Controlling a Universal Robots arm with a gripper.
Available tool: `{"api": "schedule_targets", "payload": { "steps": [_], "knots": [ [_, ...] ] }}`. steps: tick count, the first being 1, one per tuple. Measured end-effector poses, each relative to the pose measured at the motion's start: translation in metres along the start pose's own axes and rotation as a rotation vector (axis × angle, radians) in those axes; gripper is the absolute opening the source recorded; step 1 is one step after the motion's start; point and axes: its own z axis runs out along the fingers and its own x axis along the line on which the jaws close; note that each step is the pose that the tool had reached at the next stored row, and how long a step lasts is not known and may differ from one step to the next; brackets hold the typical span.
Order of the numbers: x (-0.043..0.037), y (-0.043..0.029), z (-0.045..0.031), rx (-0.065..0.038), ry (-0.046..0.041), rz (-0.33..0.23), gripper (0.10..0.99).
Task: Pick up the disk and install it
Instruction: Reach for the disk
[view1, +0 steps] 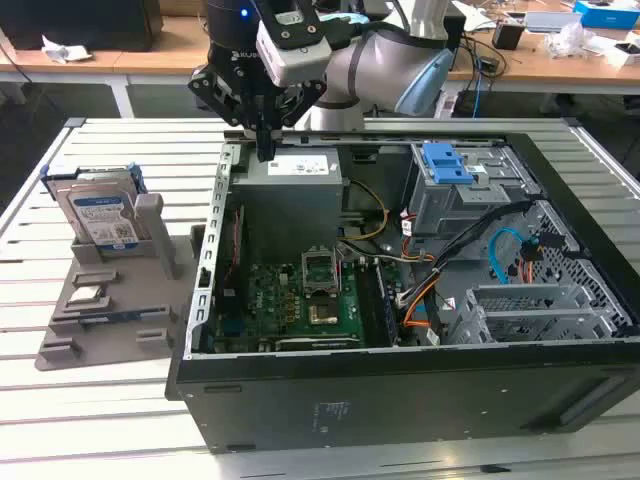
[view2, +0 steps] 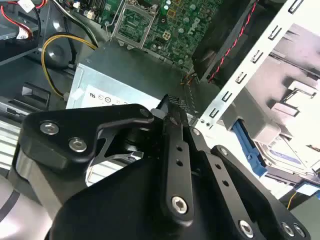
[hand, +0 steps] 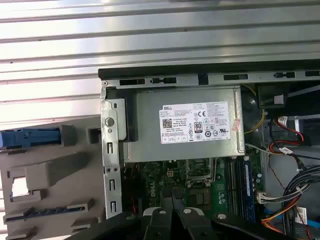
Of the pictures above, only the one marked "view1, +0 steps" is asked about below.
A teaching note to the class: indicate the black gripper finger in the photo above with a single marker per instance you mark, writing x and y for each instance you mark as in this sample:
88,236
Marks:
300,100
215,90

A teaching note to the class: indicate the hard disk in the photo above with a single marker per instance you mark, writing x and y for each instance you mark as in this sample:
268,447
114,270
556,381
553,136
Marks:
100,215

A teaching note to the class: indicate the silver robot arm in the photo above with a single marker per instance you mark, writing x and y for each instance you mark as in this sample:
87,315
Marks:
380,55

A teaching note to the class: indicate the wooden desk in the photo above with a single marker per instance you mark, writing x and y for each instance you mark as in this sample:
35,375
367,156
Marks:
165,55
65,67

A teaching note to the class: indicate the grey power supply unit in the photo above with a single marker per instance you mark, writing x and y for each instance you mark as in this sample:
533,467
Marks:
285,210

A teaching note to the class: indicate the white power strip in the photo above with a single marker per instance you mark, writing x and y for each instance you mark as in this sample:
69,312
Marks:
446,105

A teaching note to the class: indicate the large black box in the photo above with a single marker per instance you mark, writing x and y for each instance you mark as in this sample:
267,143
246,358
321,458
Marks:
80,25

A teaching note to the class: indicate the crumpled white paper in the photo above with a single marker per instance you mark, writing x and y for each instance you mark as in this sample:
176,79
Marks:
65,50

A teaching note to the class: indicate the blue plastic drive latch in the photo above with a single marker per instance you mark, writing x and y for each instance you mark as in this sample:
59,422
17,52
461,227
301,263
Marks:
445,165

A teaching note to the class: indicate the black speaker box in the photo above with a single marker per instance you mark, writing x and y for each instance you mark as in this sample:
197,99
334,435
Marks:
456,30

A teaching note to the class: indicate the grey metal drive cage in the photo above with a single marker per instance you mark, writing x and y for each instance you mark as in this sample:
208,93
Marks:
450,210

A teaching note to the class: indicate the green motherboard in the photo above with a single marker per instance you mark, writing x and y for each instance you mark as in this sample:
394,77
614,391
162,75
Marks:
270,305

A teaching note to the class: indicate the CPU socket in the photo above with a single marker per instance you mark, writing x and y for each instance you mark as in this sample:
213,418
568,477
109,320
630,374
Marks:
324,312

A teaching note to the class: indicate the black RAM slot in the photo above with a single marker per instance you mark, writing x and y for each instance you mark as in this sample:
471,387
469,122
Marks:
369,305
387,300

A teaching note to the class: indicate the grey parts rack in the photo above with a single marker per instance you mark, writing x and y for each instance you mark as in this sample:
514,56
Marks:
135,300

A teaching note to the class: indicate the black expansion slot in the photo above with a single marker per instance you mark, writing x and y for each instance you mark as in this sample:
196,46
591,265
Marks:
315,343

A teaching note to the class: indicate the silver CPU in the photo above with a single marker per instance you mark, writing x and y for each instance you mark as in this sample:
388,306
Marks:
84,296

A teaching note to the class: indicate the blue RAM stick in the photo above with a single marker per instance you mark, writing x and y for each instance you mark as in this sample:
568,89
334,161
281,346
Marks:
112,316

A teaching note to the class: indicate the crumpled clear plastic bag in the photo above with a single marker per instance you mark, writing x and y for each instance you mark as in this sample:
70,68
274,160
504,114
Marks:
570,40

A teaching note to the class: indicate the black PC case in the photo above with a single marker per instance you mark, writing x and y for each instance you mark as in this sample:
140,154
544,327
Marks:
400,400

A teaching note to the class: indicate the blue cardboard box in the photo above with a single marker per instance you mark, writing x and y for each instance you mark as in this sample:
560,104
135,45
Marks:
607,15

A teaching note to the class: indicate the white box with black inlay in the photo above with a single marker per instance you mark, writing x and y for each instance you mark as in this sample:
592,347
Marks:
617,55

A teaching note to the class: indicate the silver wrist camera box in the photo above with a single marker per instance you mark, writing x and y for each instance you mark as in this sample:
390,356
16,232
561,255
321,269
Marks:
300,57

